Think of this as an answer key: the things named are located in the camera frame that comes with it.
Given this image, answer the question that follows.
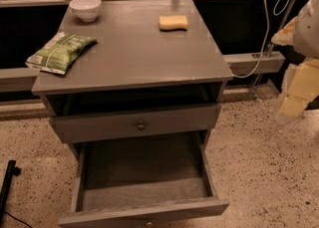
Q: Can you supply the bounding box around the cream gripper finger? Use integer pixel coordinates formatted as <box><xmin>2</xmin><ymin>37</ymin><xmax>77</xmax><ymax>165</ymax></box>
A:
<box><xmin>271</xmin><ymin>17</ymin><xmax>296</xmax><ymax>46</ymax></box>

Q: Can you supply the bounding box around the yellow sponge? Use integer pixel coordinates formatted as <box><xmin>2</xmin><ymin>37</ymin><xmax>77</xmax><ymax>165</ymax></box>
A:
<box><xmin>159</xmin><ymin>15</ymin><xmax>188</xmax><ymax>31</ymax></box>

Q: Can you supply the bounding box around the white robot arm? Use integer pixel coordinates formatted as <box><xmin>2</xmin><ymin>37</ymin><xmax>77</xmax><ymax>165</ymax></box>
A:
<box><xmin>271</xmin><ymin>0</ymin><xmax>319</xmax><ymax>123</ymax></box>

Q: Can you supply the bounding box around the grey wooden drawer cabinet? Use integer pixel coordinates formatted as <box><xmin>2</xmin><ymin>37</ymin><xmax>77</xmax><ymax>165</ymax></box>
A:
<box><xmin>31</xmin><ymin>0</ymin><xmax>234</xmax><ymax>228</ymax></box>

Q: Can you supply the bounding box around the open grey wooden drawer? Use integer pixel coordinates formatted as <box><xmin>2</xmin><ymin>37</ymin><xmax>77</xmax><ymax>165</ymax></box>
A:
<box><xmin>59</xmin><ymin>132</ymin><xmax>229</xmax><ymax>228</ymax></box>

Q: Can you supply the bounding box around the closed grey drawer with knob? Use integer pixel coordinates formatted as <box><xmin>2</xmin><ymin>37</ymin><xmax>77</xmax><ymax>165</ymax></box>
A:
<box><xmin>50</xmin><ymin>104</ymin><xmax>221</xmax><ymax>143</ymax></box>

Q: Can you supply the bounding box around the white ceramic bowl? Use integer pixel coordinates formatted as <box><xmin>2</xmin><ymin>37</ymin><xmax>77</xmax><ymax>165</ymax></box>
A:
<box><xmin>69</xmin><ymin>0</ymin><xmax>102</xmax><ymax>22</ymax></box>

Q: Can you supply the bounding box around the green chip bag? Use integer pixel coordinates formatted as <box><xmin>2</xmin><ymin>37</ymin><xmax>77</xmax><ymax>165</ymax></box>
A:
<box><xmin>25</xmin><ymin>32</ymin><xmax>97</xmax><ymax>75</ymax></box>

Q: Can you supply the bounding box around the black stand on floor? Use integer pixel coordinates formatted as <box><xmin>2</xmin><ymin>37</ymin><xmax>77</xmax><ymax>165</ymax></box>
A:
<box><xmin>0</xmin><ymin>160</ymin><xmax>21</xmax><ymax>224</ymax></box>

